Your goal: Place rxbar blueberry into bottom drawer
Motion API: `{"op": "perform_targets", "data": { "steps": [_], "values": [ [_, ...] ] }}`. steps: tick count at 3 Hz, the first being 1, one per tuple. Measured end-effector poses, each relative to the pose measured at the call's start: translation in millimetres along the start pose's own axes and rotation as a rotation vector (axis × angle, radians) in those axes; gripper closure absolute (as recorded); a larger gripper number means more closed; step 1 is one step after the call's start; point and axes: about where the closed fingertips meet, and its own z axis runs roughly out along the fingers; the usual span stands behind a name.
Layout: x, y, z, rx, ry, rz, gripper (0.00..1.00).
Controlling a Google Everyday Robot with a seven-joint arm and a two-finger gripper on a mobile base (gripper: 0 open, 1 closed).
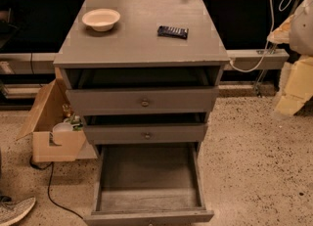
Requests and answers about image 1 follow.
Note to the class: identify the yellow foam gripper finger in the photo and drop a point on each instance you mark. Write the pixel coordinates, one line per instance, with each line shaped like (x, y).
(296, 86)
(281, 35)

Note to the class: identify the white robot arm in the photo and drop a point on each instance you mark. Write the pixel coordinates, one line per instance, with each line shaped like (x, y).
(297, 31)

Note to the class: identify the grey wooden drawer cabinet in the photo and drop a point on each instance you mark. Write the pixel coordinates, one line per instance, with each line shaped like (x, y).
(134, 43)

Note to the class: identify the grey top drawer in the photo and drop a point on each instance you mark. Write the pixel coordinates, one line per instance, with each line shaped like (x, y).
(100, 91)

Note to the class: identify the grey middle drawer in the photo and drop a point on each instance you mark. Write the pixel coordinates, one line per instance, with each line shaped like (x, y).
(145, 128)

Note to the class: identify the grey open bottom drawer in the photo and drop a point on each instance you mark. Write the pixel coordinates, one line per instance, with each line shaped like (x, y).
(148, 185)

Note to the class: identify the beige paper bowl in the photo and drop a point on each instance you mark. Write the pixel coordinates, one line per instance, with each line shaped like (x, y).
(101, 19)

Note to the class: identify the white bowl in box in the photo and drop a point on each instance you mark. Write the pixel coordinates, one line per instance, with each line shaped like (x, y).
(62, 127)

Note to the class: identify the open cardboard box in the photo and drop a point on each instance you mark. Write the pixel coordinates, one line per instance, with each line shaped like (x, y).
(47, 111)

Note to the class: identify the grey knit sneaker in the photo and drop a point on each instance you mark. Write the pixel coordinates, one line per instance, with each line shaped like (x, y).
(13, 212)

